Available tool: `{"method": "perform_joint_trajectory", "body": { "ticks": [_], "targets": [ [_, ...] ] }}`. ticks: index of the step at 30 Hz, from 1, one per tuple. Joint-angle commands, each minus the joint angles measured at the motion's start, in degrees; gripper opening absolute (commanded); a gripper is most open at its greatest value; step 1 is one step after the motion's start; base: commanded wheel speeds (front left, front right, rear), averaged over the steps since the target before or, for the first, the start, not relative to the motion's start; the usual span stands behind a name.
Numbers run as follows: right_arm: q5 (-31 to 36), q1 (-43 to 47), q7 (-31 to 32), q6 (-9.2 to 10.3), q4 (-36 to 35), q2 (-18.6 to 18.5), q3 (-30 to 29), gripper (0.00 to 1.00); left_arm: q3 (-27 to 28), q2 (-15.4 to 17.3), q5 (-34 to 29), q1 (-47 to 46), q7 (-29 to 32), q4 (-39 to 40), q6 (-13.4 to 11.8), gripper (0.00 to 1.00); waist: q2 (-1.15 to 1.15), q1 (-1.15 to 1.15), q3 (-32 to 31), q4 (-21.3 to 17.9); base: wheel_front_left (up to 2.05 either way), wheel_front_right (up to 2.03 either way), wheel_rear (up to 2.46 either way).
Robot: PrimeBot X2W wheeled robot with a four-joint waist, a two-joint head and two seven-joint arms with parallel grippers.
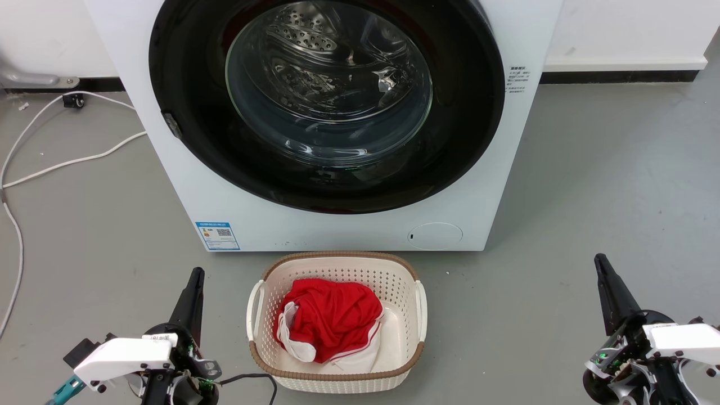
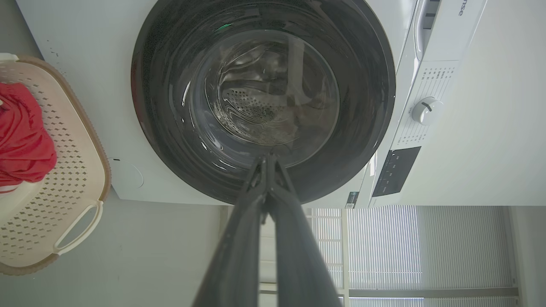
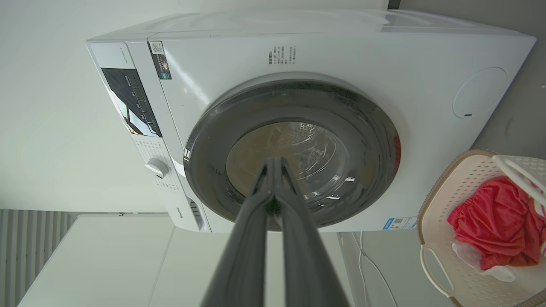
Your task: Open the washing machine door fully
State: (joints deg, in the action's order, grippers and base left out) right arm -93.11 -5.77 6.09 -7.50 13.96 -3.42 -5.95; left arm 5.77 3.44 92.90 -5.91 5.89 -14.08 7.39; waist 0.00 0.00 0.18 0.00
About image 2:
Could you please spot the blue energy label sticker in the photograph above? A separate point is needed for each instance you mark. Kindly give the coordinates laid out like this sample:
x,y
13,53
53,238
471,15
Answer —
x,y
352,200

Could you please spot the white window blind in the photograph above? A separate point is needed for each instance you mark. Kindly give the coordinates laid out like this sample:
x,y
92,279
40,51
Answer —
x,y
426,247
326,247

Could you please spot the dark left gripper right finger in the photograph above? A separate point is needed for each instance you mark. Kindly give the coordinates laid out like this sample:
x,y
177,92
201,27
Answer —
x,y
298,264

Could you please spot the steel perforated washer drum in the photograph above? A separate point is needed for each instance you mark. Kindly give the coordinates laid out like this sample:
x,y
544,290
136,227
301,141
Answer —
x,y
256,106

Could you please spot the white front-load washing machine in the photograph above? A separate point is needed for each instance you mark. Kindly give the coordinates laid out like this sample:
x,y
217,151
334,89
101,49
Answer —
x,y
106,85

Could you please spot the black washer display panel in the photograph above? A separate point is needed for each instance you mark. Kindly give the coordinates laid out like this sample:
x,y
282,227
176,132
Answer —
x,y
396,170

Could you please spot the beige perforated laundry basket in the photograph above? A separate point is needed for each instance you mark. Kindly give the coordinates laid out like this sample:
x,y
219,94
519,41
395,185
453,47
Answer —
x,y
72,170

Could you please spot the white round program knob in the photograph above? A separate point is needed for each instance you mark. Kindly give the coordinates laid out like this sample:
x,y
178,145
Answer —
x,y
426,111

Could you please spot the round white filter cover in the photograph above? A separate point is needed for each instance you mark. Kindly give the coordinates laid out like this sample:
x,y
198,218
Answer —
x,y
128,175

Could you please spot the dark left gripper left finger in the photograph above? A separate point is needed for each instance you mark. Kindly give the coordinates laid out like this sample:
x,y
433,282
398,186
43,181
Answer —
x,y
239,256

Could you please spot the black round glass washer door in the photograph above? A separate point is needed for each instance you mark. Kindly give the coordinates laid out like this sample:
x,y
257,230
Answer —
x,y
162,106

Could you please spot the white detergent drawer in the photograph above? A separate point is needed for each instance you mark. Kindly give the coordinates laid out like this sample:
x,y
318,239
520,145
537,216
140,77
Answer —
x,y
422,30

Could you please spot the red and white garment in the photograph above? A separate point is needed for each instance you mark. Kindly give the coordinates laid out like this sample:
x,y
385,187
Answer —
x,y
21,136

